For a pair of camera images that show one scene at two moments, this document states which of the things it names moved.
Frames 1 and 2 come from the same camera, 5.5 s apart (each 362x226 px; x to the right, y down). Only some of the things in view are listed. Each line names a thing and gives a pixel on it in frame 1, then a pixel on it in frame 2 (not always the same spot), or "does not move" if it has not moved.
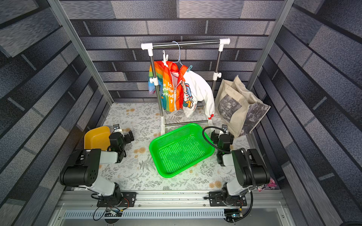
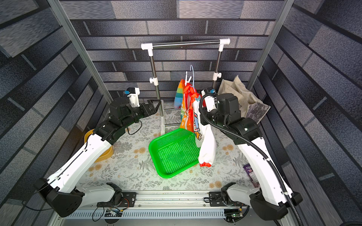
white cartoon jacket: (195, 89) → (205, 136)
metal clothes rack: (153, 80) does not move
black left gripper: (127, 137) → (150, 106)
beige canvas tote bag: (237, 107) does not move
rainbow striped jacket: (170, 77) → (185, 96)
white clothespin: (165, 59) → (187, 81)
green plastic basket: (179, 149) does not move
